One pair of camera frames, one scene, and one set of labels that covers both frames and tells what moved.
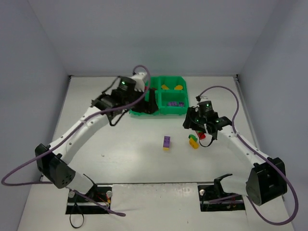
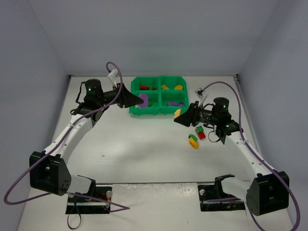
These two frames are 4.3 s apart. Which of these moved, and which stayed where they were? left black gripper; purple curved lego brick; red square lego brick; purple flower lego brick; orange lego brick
Moved: purple flower lego brick; left black gripper
Stayed: orange lego brick; purple curved lego brick; red square lego brick
